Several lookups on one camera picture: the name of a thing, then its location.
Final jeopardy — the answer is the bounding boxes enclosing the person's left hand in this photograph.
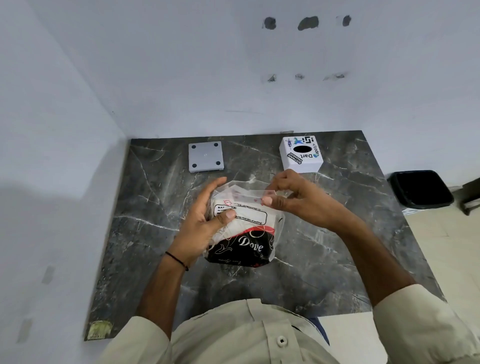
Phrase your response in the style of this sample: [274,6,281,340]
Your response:
[167,177,237,268]

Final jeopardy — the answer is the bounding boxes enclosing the dark furniture piece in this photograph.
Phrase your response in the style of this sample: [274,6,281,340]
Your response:
[460,175,480,217]

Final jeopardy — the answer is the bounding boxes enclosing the white box with stickers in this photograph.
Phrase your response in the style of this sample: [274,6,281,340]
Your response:
[279,134,324,173]

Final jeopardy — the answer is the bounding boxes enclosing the yellow-green tape patch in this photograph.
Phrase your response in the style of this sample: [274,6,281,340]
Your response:
[86,320,113,341]

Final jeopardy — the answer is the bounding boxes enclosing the grey square weighing scale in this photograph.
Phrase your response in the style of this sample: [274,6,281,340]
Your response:
[188,142,226,173]

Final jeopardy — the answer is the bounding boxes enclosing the beige shirt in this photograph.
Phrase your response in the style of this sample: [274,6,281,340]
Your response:
[97,283,480,364]

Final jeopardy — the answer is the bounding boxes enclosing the black and white packet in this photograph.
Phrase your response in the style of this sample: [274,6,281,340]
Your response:
[204,195,279,268]

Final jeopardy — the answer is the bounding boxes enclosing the person's right hand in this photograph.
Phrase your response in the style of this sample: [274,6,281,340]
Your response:
[261,169,352,232]

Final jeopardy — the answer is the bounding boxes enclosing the person's left forearm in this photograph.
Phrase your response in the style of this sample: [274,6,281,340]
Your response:
[135,255,189,338]

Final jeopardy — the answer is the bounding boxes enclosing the black wrist band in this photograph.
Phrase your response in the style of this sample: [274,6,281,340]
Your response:
[165,251,190,272]

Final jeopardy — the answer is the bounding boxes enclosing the black waste bin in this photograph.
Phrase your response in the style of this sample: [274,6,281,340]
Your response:
[387,170,455,210]

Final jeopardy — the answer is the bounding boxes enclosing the person's right forearm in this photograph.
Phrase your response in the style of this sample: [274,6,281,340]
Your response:
[330,215,418,310]

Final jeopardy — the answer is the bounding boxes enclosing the clear plastic bag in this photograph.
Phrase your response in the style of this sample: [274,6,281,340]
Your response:
[203,175,294,268]

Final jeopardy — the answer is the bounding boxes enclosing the blue trousers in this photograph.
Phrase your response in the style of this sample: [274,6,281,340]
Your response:
[310,317,331,346]

